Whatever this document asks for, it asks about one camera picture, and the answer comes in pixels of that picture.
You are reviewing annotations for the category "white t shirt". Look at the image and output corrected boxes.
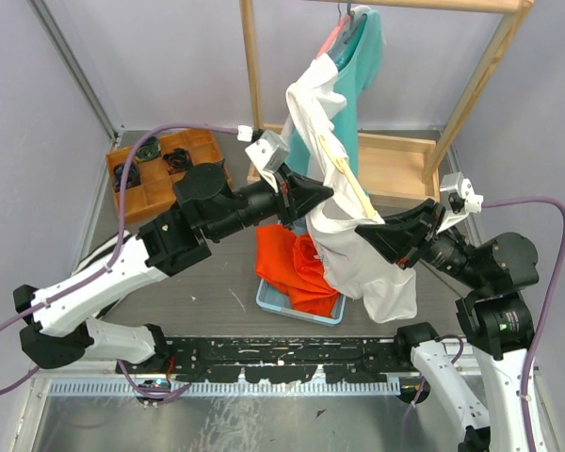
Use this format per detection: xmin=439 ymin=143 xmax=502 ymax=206
xmin=280 ymin=52 xmax=418 ymax=324

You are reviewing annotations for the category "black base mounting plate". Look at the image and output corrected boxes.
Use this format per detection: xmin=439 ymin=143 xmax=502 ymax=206
xmin=124 ymin=337 xmax=416 ymax=384

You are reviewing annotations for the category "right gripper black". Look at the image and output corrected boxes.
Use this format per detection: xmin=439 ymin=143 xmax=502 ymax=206
xmin=355 ymin=192 xmax=488 ymax=288

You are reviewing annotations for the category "dark rolled sock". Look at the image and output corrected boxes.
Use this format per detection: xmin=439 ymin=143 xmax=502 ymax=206
xmin=162 ymin=148 xmax=194 ymax=174
xmin=134 ymin=136 xmax=162 ymax=164
xmin=111 ymin=160 xmax=140 ymax=193

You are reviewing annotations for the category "grey blue hanger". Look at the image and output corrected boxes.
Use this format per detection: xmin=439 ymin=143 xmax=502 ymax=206
xmin=335 ymin=3 xmax=371 ymax=47

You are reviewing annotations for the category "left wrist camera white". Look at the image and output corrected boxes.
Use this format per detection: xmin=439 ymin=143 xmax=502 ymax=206
xmin=245 ymin=130 xmax=290 ymax=175

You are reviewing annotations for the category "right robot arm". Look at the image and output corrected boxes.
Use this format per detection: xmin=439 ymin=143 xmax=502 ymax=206
xmin=355 ymin=195 xmax=548 ymax=451

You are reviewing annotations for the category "wooden clothes rack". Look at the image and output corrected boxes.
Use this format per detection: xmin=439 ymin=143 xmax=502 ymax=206
xmin=240 ymin=1 xmax=531 ymax=209

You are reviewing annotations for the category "teal t shirt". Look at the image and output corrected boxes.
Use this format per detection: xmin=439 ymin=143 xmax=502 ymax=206
xmin=282 ymin=8 xmax=383 ymax=180

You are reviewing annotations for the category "black white striped cloth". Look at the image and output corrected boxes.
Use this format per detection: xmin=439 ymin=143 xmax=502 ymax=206
xmin=70 ymin=229 xmax=142 ymax=321

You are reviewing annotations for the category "beige wooden hanger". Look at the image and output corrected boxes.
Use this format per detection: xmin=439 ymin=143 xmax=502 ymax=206
xmin=318 ymin=136 xmax=378 ymax=218

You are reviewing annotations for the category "aluminium frame rail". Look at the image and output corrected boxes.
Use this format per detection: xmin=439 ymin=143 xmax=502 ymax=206
xmin=27 ymin=336 xmax=541 ymax=397

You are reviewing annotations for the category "pink hanger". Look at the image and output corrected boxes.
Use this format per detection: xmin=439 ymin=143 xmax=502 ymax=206
xmin=315 ymin=14 xmax=350 ymax=59

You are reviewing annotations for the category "orange t shirt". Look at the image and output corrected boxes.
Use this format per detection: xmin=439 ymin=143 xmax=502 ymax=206
xmin=255 ymin=224 xmax=339 ymax=317

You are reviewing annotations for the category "light blue plastic basket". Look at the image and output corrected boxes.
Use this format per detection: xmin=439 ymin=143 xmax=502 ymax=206
xmin=255 ymin=277 xmax=347 ymax=327

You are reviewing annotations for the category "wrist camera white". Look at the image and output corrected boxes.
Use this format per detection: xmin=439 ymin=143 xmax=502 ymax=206
xmin=245 ymin=130 xmax=290 ymax=175
xmin=440 ymin=171 xmax=484 ymax=214

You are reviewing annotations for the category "wooden compartment tray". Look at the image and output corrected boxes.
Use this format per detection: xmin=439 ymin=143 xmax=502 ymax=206
xmin=105 ymin=129 xmax=225 ymax=225

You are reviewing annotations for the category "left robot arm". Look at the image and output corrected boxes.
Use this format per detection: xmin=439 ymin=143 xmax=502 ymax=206
xmin=13 ymin=163 xmax=333 ymax=373

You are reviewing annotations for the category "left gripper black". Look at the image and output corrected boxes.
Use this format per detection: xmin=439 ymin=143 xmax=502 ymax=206
xmin=209 ymin=165 xmax=335 ymax=243

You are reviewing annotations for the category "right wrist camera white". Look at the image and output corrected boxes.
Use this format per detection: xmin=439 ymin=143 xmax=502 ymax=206
xmin=440 ymin=171 xmax=484 ymax=214

